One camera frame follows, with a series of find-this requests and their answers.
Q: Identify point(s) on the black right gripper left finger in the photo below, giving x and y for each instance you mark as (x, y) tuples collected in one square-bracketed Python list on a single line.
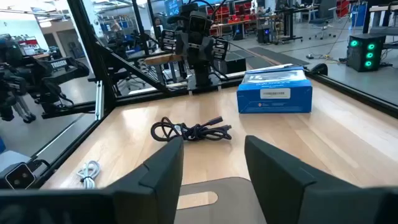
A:
[(155, 186)]

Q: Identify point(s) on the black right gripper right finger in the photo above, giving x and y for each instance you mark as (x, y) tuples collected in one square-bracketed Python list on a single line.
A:
[(273, 180)]

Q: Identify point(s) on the black background robot arm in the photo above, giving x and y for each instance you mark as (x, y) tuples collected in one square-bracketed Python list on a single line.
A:
[(46, 81)]

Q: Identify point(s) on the blue cardboard box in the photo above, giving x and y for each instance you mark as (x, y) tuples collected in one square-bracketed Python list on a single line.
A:
[(273, 102)]

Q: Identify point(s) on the black floor mat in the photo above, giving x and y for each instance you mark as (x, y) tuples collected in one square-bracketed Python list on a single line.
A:
[(276, 56)]

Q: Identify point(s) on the small black computer tower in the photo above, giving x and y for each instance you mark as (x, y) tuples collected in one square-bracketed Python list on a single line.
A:
[(263, 34)]

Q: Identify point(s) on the computer tower with green fans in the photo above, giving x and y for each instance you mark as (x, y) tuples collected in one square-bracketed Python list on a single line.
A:
[(363, 53)]

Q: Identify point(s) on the person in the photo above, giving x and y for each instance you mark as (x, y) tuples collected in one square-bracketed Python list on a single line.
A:
[(157, 26)]

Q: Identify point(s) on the black office chair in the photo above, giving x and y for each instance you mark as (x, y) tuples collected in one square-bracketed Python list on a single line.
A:
[(325, 18)]

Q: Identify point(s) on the black rounded frame cap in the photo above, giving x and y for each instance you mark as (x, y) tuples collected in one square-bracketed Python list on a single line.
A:
[(320, 69)]

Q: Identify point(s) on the black aluminium table frame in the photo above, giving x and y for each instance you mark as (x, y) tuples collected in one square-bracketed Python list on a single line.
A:
[(102, 62)]

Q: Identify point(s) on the small black table camera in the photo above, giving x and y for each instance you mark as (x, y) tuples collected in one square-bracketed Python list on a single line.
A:
[(18, 175)]

